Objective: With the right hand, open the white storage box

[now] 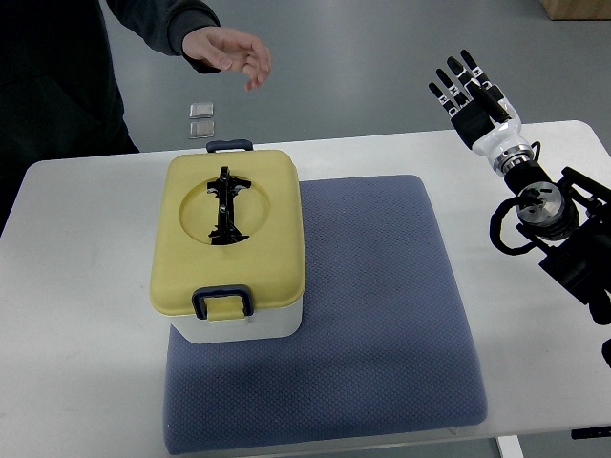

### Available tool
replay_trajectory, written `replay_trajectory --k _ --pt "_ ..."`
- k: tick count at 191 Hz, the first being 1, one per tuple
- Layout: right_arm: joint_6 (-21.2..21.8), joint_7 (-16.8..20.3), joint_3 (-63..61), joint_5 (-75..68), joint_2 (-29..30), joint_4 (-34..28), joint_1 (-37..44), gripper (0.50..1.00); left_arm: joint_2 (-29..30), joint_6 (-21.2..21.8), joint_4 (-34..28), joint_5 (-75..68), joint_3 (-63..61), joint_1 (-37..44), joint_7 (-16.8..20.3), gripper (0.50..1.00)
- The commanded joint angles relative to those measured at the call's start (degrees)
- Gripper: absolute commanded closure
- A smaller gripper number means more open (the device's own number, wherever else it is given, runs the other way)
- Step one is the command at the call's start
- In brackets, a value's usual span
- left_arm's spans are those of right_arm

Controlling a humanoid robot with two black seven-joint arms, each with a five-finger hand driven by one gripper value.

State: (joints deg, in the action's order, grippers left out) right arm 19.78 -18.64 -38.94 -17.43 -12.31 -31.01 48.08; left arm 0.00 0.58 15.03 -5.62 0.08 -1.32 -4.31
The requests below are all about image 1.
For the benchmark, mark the person in dark sweater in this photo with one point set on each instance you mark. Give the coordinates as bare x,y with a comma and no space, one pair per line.
59,95

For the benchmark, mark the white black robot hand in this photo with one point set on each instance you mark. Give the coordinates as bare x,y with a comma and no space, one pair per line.
485,120

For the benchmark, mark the person's bare hand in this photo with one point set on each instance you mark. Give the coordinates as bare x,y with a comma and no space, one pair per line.
229,50

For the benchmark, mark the blue grey cushion mat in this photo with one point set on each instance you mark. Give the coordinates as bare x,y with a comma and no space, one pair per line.
384,346

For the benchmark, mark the yellow box lid black handle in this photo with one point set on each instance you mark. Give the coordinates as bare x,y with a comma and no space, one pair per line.
230,240

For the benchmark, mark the lower metal floor plate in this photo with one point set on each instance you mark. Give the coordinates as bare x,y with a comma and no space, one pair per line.
202,129

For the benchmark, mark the metal floor plate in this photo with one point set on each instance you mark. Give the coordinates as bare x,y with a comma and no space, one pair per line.
201,110
202,129

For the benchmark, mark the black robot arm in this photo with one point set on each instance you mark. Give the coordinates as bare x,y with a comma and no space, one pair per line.
567,219

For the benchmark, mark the white storage box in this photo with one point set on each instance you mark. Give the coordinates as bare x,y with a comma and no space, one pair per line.
253,324

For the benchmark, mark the brown cardboard box corner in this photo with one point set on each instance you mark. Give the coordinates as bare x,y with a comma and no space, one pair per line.
577,9

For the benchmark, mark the upper metal floor plate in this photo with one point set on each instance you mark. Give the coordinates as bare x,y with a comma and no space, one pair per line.
201,110

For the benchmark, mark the black bracket under table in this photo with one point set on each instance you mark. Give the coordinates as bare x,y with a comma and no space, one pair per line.
591,433

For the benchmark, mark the white table leg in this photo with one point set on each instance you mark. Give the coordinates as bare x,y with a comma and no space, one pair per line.
509,447

